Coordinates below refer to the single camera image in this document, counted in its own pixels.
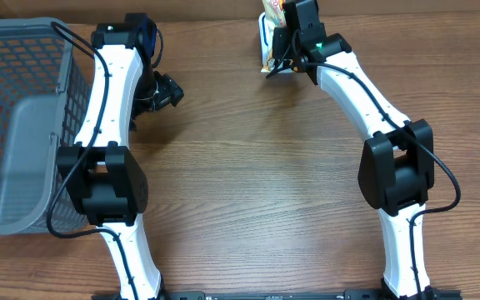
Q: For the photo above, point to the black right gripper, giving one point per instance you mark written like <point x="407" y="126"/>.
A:
<point x="278" y="51"/>

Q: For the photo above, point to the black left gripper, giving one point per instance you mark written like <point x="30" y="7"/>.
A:
<point x="171" y="93"/>

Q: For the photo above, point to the white blue wipes pack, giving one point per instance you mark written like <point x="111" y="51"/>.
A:
<point x="273" y="17"/>

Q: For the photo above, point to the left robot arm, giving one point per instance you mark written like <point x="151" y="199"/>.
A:
<point x="104" y="190"/>

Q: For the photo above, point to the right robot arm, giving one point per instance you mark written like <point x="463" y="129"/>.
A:
<point x="394" y="175"/>

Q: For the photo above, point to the white barcode scanner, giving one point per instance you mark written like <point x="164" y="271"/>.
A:
<point x="275" y="40"/>

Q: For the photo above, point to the grey plastic shopping basket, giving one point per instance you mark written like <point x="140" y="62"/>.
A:
<point x="43" y="101"/>

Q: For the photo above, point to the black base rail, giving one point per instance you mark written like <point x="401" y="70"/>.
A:
<point x="350" y="294"/>

